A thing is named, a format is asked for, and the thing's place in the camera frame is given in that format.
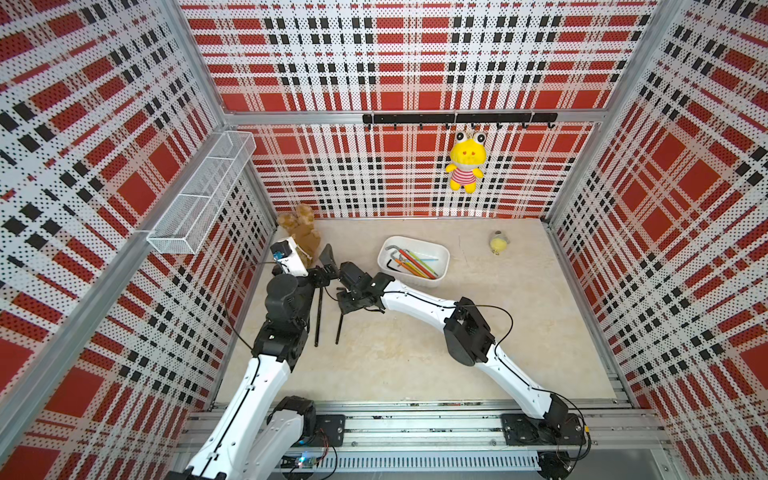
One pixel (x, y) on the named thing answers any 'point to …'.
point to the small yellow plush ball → (498, 243)
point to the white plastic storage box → (436, 256)
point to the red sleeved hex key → (411, 260)
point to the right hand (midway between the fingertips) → (350, 300)
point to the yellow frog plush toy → (469, 152)
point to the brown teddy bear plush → (300, 225)
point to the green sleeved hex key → (421, 262)
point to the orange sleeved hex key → (410, 269)
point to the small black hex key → (392, 267)
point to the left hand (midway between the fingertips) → (318, 249)
